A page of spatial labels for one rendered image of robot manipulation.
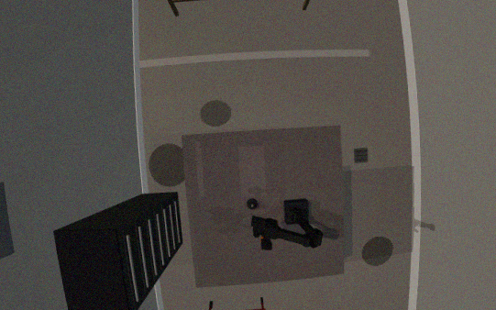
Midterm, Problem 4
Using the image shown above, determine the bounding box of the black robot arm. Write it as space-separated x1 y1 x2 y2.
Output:
251 206 323 248

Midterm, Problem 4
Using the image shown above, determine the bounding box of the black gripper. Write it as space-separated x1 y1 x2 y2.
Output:
261 236 272 250

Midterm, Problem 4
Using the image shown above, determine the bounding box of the black round pedestal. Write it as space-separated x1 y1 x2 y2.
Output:
247 199 258 209

